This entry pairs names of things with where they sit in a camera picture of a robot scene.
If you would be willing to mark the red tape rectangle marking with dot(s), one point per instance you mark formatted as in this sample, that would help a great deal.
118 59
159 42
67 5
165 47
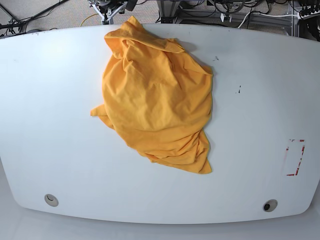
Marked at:
293 157

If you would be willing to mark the right table cable grommet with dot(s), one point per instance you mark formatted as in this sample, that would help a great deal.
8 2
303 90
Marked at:
270 205

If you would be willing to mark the aluminium frame stand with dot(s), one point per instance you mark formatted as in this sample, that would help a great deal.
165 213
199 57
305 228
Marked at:
177 11

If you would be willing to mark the orange T-shirt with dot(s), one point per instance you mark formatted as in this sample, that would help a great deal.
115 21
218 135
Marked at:
157 98

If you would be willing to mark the table cable grommet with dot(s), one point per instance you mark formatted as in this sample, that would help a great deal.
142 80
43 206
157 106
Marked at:
51 200
270 205

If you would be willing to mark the white power strip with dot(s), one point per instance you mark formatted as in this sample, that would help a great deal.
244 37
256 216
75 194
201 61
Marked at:
308 13

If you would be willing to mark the left table cable grommet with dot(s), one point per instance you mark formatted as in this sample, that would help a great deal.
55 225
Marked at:
51 200

